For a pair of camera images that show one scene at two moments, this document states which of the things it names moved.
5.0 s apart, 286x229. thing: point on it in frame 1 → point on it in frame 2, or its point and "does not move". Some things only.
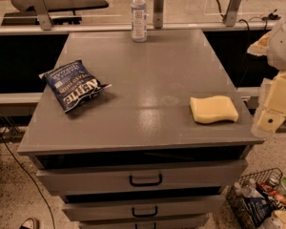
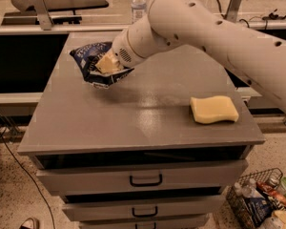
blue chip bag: x=72 y=84 → x=88 y=57
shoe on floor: x=30 y=223 does not move
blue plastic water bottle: x=139 y=16 does not move
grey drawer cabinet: x=131 y=156 does not move
